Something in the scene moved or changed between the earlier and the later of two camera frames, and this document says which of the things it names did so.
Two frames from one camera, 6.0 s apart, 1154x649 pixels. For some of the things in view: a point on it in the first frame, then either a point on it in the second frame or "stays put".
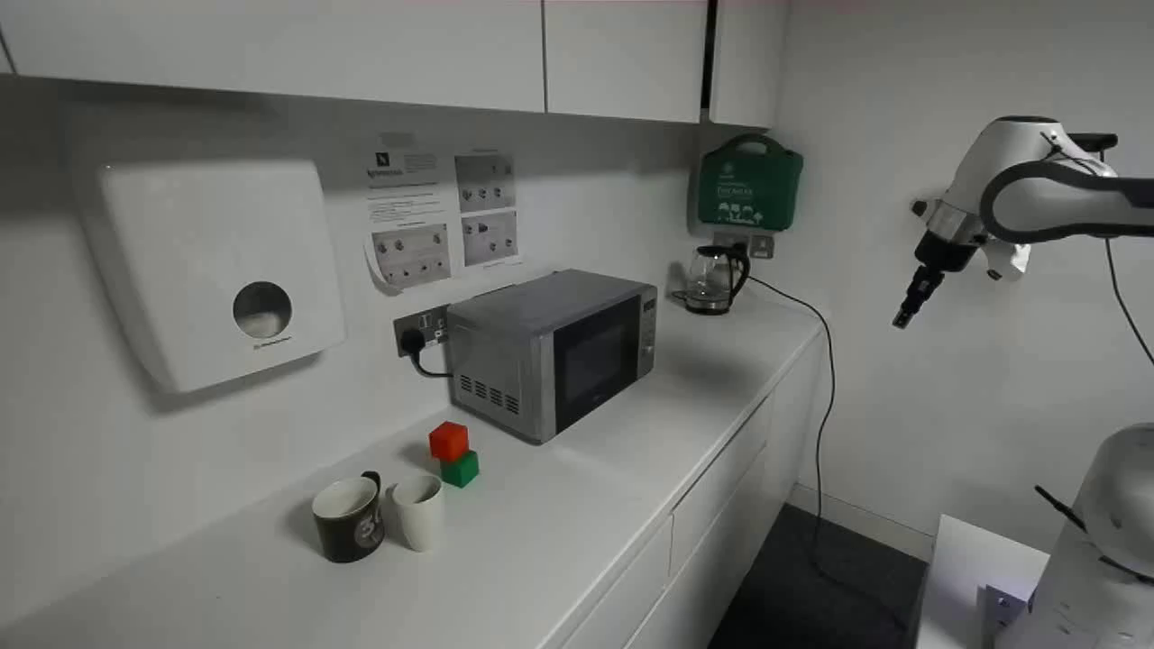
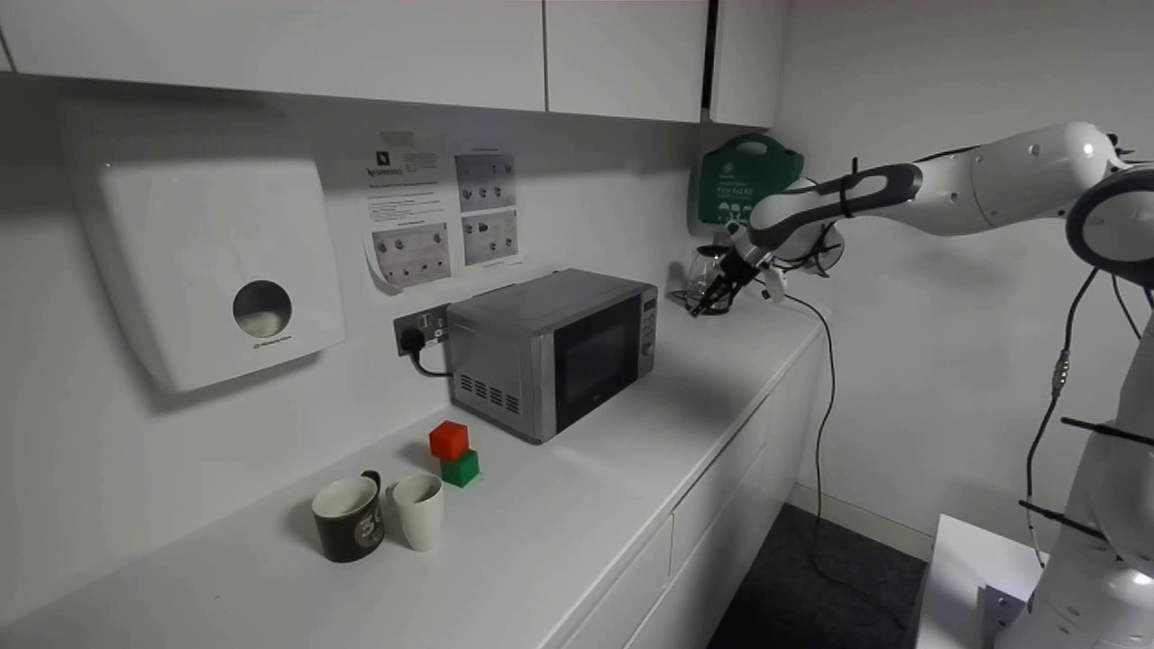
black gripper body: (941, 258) -> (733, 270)
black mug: (347, 514) stays put
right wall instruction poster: (487, 206) stays put
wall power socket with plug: (418, 328) stays put
